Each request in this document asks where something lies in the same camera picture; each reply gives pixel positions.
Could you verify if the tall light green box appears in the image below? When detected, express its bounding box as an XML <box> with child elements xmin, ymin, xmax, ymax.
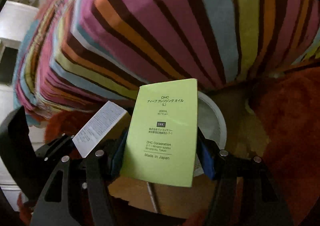
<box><xmin>120</xmin><ymin>78</ymin><xmax>198</xmax><ymax>188</ymax></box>

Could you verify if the long grey white box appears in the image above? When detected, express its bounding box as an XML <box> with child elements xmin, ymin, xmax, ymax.
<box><xmin>72</xmin><ymin>101</ymin><xmax>131</xmax><ymax>158</ymax></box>

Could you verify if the striped colourful bed sheet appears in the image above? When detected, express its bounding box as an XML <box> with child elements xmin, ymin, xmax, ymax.
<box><xmin>12</xmin><ymin>0</ymin><xmax>319</xmax><ymax>124</ymax></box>

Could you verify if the white mesh waste basket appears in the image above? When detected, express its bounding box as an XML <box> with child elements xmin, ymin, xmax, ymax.
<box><xmin>194</xmin><ymin>91</ymin><xmax>228</xmax><ymax>179</ymax></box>

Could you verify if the red fluffy rug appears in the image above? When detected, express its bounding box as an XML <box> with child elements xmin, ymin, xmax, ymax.
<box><xmin>10</xmin><ymin>78</ymin><xmax>319</xmax><ymax>225</ymax></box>

